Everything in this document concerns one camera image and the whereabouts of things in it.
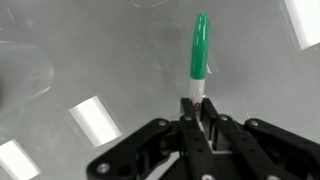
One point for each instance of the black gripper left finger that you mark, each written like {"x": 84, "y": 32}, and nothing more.
{"x": 160, "y": 146}

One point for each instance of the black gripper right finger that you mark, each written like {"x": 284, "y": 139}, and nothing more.
{"x": 266, "y": 150}

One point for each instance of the green capped white marker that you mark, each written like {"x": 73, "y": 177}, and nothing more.
{"x": 200, "y": 50}

